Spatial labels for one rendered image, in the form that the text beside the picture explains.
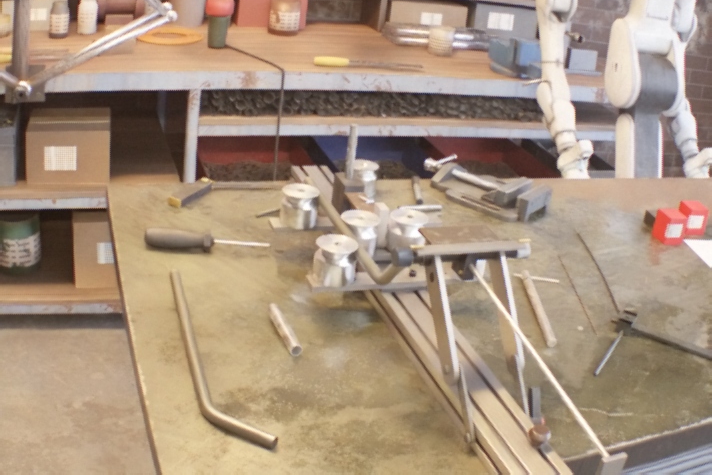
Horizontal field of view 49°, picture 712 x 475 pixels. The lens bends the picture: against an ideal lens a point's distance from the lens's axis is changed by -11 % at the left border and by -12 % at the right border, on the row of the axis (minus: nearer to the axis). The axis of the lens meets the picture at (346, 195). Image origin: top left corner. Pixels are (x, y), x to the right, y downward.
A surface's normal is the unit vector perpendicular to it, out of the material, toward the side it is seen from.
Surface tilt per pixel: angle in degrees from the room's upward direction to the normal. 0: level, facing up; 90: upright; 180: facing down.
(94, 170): 89
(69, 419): 0
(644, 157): 70
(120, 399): 0
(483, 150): 90
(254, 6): 91
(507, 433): 0
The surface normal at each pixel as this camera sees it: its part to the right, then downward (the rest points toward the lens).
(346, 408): 0.11, -0.92
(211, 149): 0.31, 0.39
